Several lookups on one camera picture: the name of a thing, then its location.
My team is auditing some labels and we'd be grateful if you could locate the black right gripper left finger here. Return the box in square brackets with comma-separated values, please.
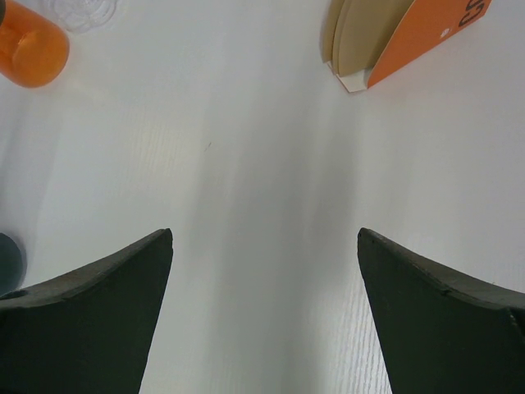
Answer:
[1, 229, 173, 393]

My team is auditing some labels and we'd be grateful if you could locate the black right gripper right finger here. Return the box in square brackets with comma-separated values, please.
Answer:
[358, 228, 524, 393]

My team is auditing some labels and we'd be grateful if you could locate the orange coffee filter box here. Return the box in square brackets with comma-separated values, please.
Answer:
[325, 1, 491, 93]

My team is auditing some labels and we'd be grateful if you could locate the orange liquid glass beaker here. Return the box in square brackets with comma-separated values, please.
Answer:
[1, 1, 70, 88]

